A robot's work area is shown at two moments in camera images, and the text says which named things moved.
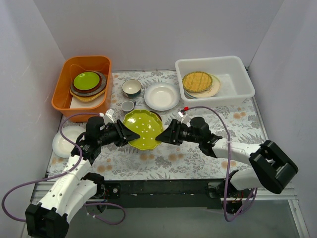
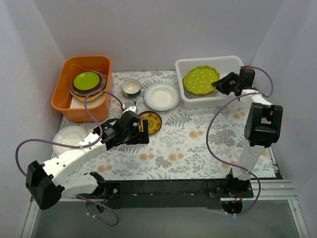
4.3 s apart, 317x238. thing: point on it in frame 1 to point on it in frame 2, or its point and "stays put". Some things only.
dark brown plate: x=90 y=90 stays put
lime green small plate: x=86 y=81 stays put
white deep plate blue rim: x=162 y=96 stays put
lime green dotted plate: x=146 y=125 to x=199 y=79
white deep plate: x=62 y=148 stays put
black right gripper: x=175 y=132 to x=229 y=83
